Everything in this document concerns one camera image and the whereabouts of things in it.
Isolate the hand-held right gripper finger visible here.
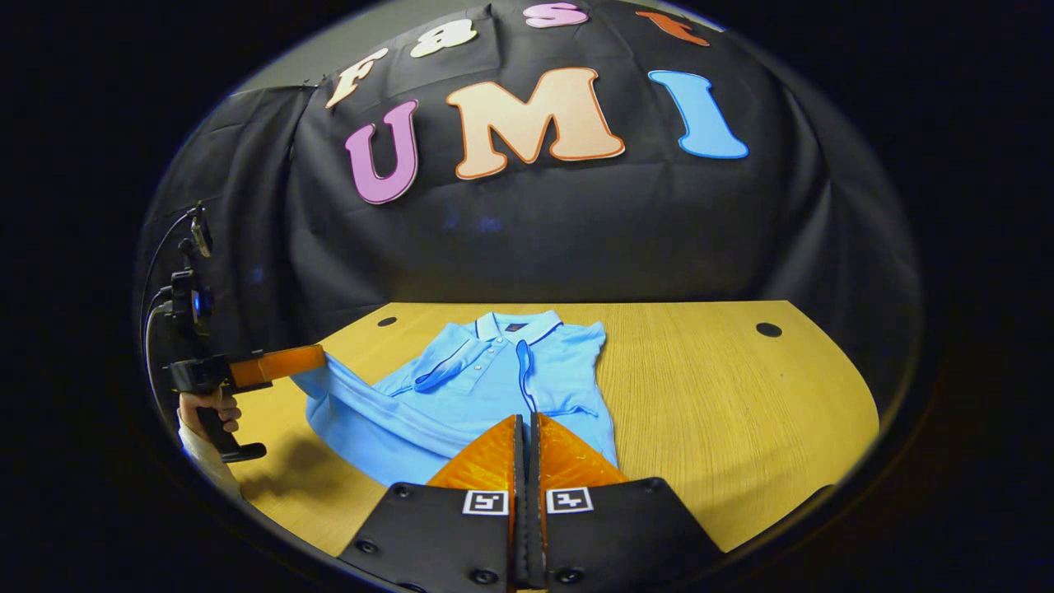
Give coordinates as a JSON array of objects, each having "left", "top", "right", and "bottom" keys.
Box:
[
  {"left": 527, "top": 412, "right": 726, "bottom": 591},
  {"left": 338, "top": 413, "right": 527, "bottom": 592}
]

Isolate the black backdrop cloth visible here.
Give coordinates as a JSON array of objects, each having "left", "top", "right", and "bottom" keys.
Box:
[{"left": 136, "top": 0, "right": 924, "bottom": 413}]

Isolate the light blue polo T-shirt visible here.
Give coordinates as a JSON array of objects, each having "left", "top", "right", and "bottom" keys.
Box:
[{"left": 292, "top": 310, "right": 620, "bottom": 488}]

